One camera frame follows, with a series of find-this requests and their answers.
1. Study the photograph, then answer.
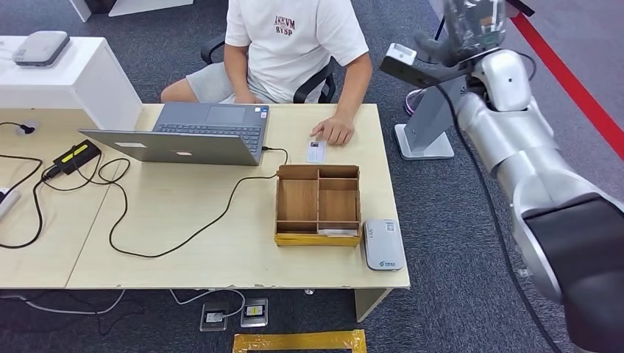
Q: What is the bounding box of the person's left hand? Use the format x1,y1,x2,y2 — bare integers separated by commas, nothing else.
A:
310,114,356,147

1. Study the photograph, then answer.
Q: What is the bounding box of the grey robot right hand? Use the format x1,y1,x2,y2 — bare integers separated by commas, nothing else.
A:
414,0,508,67

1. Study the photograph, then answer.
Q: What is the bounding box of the ID card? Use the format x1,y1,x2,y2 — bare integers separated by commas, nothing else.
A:
306,140,327,165

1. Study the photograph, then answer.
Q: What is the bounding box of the person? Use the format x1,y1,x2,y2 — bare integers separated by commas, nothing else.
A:
160,0,374,132

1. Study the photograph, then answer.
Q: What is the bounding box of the grey card reader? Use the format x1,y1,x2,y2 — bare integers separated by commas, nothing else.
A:
363,219,406,272

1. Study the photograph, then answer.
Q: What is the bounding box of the black office chair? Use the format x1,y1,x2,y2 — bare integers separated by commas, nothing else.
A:
200,34,337,104

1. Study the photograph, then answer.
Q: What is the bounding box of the wooden desk organizer box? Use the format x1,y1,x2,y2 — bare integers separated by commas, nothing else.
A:
274,164,362,248

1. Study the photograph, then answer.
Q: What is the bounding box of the purple round base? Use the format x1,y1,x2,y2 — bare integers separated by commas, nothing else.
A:
404,89,428,117

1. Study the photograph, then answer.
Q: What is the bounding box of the grey kiosk stand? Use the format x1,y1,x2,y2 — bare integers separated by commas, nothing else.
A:
394,0,533,162

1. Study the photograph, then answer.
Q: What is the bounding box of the grey open laptop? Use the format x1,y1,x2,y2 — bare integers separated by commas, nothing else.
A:
79,102,270,168

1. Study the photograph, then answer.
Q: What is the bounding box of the white platform furniture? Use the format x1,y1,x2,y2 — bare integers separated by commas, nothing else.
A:
67,0,195,24

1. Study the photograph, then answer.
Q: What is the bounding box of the light wooden desk leg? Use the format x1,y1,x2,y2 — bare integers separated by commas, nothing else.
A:
354,287,394,324

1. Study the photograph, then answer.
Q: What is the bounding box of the black power adapter yellow label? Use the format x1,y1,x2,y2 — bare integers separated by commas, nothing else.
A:
52,140,102,177

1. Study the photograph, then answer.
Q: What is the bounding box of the floor socket box yellow sticker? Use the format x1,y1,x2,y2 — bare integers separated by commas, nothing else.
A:
240,297,269,328

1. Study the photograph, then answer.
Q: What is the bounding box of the grey box device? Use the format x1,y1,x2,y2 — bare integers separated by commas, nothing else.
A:
12,30,71,68

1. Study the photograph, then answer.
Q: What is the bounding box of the metal floor socket box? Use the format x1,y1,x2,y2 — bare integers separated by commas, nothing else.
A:
199,302,230,332

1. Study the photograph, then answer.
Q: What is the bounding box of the white power strip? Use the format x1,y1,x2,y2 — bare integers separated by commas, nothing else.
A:
0,188,21,221

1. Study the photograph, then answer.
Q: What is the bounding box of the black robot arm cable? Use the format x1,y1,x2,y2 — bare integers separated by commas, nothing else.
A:
433,82,561,353

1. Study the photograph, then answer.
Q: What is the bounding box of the white display pedestal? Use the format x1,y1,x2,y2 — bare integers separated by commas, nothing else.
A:
0,36,143,132

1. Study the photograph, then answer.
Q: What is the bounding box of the black laptop charger cable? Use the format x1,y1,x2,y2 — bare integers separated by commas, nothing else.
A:
73,145,289,259

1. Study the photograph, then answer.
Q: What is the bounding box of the white floor cable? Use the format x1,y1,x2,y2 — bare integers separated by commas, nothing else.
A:
169,288,247,319
0,290,127,316

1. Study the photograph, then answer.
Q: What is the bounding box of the yellow tape floor frame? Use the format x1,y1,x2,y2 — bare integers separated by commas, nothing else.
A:
233,330,367,353

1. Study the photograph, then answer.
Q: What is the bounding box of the black plug with cable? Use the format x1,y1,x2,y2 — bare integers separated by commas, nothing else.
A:
0,121,38,138

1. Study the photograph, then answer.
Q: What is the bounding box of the black power cable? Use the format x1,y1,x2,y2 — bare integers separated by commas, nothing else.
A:
0,154,62,250

